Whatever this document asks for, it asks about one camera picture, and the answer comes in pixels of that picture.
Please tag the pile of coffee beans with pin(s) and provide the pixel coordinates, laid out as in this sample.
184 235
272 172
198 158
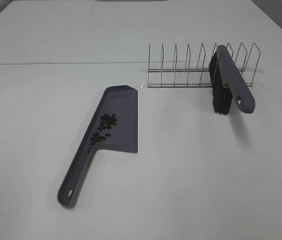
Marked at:
103 130

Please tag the grey plastic dustpan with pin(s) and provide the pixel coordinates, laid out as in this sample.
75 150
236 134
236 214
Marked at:
114 127

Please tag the clear adhesive tape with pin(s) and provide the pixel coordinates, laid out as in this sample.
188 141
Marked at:
143 76
259 72

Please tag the clear adhesive tape left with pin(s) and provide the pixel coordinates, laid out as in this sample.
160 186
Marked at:
143 76

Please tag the clear adhesive tape right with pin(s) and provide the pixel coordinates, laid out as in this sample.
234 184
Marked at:
259 72

